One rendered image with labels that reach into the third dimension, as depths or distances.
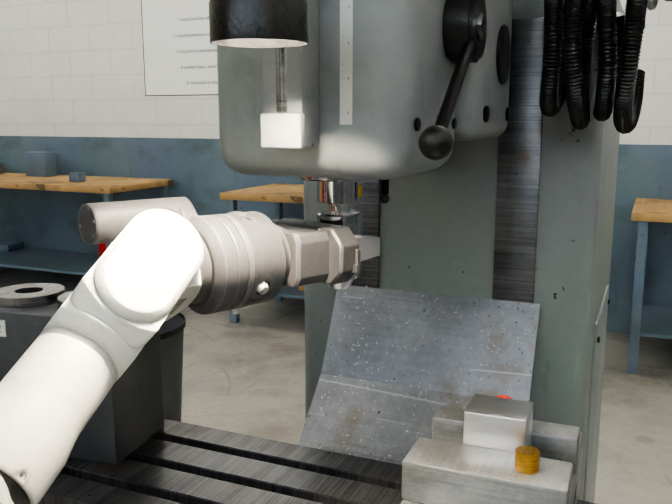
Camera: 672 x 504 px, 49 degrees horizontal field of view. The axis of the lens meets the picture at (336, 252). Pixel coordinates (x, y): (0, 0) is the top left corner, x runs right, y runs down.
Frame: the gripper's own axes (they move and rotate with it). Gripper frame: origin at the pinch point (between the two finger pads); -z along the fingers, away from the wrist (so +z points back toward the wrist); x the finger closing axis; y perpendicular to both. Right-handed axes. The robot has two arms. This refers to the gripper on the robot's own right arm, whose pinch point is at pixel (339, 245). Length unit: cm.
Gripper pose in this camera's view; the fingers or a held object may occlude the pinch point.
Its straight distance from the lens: 77.3
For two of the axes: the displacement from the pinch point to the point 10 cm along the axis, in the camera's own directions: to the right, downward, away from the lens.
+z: -7.2, 1.1, -6.8
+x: -6.9, -1.3, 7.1
